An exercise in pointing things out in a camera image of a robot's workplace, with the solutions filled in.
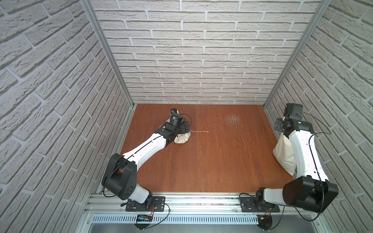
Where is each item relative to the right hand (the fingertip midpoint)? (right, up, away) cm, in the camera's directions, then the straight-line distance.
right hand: (281, 122), depth 77 cm
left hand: (-56, 0, +10) cm, 57 cm away
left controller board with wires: (-73, -50, -6) cm, 89 cm away
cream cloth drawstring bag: (-55, -12, +17) cm, 59 cm away
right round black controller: (-12, -50, -7) cm, 52 cm away
